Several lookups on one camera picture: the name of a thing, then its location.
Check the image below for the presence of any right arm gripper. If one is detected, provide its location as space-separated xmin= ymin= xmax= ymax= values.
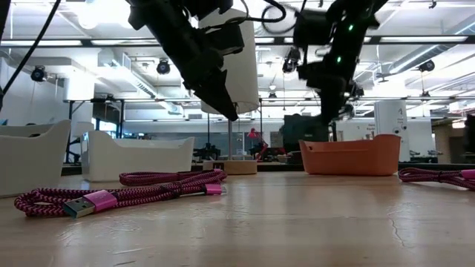
xmin=296 ymin=47 xmax=367 ymax=126

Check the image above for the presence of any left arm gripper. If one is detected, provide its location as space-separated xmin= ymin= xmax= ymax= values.
xmin=146 ymin=7 xmax=239 ymax=122

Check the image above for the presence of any pink black braided USB cable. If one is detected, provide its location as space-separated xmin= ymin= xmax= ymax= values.
xmin=118 ymin=169 xmax=228 ymax=187
xmin=13 ymin=182 xmax=228 ymax=220
xmin=398 ymin=167 xmax=475 ymax=192

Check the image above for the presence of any white shade wooden base lamp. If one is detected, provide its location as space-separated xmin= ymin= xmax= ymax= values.
xmin=198 ymin=7 xmax=260 ymax=176

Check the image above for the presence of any black computer monitor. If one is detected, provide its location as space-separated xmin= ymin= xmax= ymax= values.
xmin=281 ymin=113 xmax=332 ymax=154

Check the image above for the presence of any orange plastic bin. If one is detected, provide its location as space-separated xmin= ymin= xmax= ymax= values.
xmin=298 ymin=133 xmax=402 ymax=177

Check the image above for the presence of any white pillar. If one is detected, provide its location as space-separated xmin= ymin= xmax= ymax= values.
xmin=373 ymin=99 xmax=411 ymax=163

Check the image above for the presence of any white plastic bin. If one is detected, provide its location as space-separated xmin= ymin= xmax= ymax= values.
xmin=88 ymin=130 xmax=195 ymax=182

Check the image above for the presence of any black overhead beam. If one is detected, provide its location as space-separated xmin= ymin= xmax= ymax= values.
xmin=0 ymin=35 xmax=475 ymax=47

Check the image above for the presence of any black metal workstation stand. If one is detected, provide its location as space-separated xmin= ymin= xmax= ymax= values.
xmin=62 ymin=96 xmax=127 ymax=164

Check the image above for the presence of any frosted plastic bin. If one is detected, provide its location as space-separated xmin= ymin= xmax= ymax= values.
xmin=0 ymin=119 xmax=72 ymax=198

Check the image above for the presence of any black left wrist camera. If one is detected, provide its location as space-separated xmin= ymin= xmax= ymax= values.
xmin=202 ymin=22 xmax=246 ymax=56

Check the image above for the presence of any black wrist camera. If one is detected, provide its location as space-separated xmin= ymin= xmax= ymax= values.
xmin=292 ymin=9 xmax=332 ymax=48
xmin=202 ymin=22 xmax=246 ymax=56

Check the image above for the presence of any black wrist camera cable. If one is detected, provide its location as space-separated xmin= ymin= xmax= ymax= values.
xmin=261 ymin=3 xmax=298 ymax=35
xmin=207 ymin=0 xmax=287 ymax=35

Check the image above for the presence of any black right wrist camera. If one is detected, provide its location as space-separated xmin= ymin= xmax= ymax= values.
xmin=292 ymin=9 xmax=332 ymax=48

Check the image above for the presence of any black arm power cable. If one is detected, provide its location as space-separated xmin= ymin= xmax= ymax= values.
xmin=0 ymin=0 xmax=62 ymax=112

